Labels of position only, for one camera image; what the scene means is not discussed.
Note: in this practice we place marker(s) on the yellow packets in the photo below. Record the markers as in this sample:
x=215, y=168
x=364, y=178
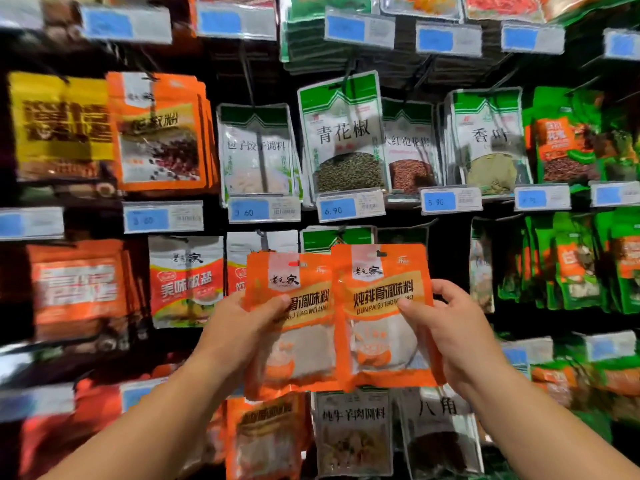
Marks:
x=55, y=125

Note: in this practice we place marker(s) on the red green packets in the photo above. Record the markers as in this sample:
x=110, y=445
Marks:
x=622, y=145

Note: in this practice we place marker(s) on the clear orange powder packets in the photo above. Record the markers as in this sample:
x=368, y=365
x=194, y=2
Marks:
x=335, y=237

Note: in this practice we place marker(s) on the clear red chili packets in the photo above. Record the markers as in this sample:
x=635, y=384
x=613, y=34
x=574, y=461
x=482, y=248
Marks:
x=505, y=5

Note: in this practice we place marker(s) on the orange bold-print packets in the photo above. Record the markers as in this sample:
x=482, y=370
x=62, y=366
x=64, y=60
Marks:
x=80, y=290

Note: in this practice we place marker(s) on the white red-label packets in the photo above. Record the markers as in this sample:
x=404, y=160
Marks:
x=185, y=285
x=245, y=250

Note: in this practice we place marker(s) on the green orange Guangxi cinnamon bags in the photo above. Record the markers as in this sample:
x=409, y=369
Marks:
x=615, y=377
x=552, y=385

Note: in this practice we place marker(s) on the green red-peppercorn packets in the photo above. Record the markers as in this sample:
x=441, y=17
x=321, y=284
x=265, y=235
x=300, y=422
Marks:
x=560, y=140

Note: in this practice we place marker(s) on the green leaf packets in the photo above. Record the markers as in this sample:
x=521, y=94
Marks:
x=622, y=260

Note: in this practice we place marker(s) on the person's left forearm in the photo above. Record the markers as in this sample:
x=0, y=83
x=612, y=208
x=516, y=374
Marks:
x=150, y=430

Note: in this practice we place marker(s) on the clear brown-spice packets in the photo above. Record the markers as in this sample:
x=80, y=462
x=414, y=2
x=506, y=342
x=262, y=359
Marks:
x=440, y=435

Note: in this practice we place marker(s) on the person's right hand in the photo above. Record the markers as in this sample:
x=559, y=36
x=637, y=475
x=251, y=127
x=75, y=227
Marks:
x=465, y=345

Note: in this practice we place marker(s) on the clear white-slice packets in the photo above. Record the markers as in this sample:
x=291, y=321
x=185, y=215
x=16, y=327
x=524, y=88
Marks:
x=481, y=265

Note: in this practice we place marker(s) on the person's right forearm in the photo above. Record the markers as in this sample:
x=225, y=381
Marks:
x=550, y=435

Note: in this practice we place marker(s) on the clear dried-leaf packets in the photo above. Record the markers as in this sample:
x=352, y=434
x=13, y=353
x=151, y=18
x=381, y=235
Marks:
x=490, y=145

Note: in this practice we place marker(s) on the green white-slice packets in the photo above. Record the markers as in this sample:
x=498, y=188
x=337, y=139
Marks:
x=575, y=260

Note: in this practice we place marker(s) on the clear red peppercorn packets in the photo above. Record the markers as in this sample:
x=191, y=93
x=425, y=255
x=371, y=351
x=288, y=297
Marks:
x=412, y=155

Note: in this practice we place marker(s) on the person's left hand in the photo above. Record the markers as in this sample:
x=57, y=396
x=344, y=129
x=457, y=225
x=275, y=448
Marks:
x=235, y=340

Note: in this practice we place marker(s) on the clear green peppercorn packets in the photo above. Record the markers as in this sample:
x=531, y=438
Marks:
x=345, y=135

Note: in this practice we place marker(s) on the orange chili packets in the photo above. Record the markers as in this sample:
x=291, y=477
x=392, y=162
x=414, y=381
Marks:
x=160, y=135

